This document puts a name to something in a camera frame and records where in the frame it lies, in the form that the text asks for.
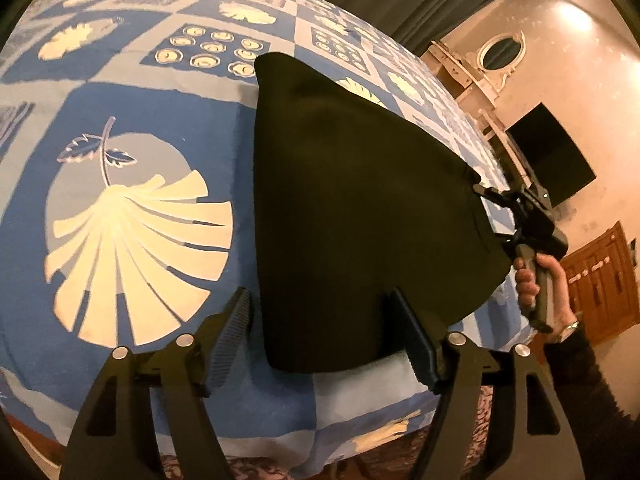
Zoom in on person's right forearm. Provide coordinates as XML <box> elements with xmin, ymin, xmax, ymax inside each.
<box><xmin>542</xmin><ymin>321</ymin><xmax>640</xmax><ymax>480</ymax></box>

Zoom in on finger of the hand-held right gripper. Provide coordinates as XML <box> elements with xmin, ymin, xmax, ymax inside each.
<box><xmin>472</xmin><ymin>183</ymin><xmax>526</xmax><ymax>212</ymax></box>
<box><xmin>492</xmin><ymin>225</ymin><xmax>524</xmax><ymax>249</ymax></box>

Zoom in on black pants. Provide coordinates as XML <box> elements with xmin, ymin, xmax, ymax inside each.
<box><xmin>252</xmin><ymin>51</ymin><xmax>514</xmax><ymax>376</ymax></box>

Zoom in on blue patterned bedsheet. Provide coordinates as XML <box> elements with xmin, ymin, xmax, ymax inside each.
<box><xmin>0</xmin><ymin>0</ymin><xmax>539</xmax><ymax>476</ymax></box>

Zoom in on white framed oval mirror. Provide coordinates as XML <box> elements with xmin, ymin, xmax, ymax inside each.
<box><xmin>475</xmin><ymin>31</ymin><xmax>527</xmax><ymax>74</ymax></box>

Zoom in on person's right hand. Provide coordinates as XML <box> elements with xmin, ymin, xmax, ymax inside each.
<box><xmin>513</xmin><ymin>252</ymin><xmax>579</xmax><ymax>334</ymax></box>

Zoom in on floral patterned rug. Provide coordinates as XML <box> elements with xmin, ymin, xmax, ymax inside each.
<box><xmin>159</xmin><ymin>387</ymin><xmax>497</xmax><ymax>480</ymax></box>

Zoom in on brown wooden door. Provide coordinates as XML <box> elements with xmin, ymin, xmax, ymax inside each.
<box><xmin>529</xmin><ymin>220</ymin><xmax>640</xmax><ymax>357</ymax></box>

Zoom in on silver wristwatch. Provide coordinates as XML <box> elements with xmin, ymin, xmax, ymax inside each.
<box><xmin>554</xmin><ymin>318</ymin><xmax>584</xmax><ymax>345</ymax></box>

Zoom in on white dresser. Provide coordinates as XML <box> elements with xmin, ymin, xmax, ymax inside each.
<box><xmin>429</xmin><ymin>39</ymin><xmax>532</xmax><ymax>187</ymax></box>

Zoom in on black flat television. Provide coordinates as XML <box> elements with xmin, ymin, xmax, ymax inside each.
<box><xmin>504</xmin><ymin>102</ymin><xmax>599</xmax><ymax>209</ymax></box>

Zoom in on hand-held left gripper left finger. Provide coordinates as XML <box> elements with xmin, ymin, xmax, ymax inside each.
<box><xmin>59</xmin><ymin>287</ymin><xmax>254</xmax><ymax>480</ymax></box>

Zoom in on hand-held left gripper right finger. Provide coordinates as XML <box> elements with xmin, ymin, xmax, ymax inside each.
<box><xmin>382</xmin><ymin>287</ymin><xmax>584</xmax><ymax>480</ymax></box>

